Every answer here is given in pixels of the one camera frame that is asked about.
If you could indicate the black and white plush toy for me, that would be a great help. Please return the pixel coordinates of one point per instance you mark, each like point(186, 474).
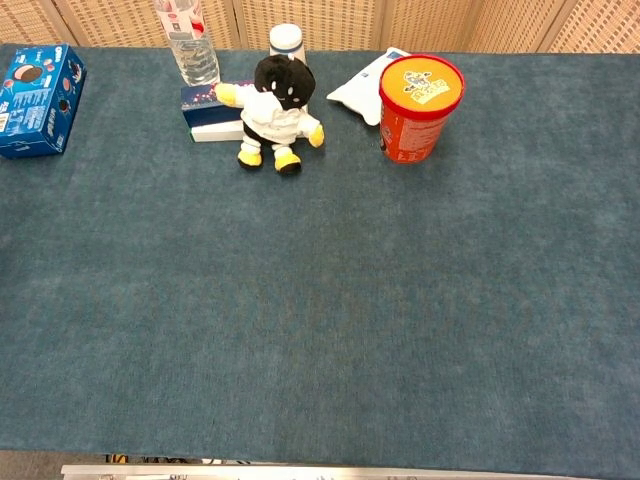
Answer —
point(275, 112)

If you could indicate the blue felt table mat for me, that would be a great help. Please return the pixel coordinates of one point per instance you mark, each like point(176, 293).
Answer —
point(310, 300)

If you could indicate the white plastic pouch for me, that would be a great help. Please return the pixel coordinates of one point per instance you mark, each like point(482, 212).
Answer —
point(362, 87)

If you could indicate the orange snack canister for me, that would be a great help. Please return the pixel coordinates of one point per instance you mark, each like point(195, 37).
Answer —
point(417, 107)

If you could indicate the dark blue printed box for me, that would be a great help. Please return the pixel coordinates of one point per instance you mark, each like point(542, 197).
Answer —
point(207, 105)

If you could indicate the white paper cup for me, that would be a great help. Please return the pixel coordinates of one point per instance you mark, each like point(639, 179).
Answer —
point(287, 44)

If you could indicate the woven rattan folding screen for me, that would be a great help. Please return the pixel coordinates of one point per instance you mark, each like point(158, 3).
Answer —
point(350, 22)

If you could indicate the clear plastic water bottle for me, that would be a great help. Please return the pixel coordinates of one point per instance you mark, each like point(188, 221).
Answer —
point(190, 42)

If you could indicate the blue Oreo cookie box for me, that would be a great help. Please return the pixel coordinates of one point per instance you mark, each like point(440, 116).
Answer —
point(37, 100)

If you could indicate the aluminium frame rail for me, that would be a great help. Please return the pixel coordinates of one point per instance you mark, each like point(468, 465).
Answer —
point(300, 472)

